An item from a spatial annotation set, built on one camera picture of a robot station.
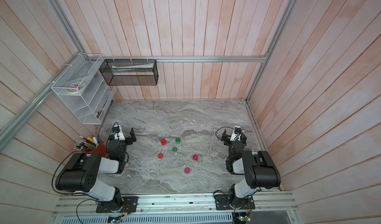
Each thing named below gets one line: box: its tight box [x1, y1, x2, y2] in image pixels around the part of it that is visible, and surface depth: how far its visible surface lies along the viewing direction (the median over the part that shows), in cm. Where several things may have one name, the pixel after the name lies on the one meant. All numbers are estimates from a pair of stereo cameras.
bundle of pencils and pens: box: [73, 135, 100, 152], surface depth 82 cm
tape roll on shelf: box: [65, 81, 83, 95], surface depth 75 cm
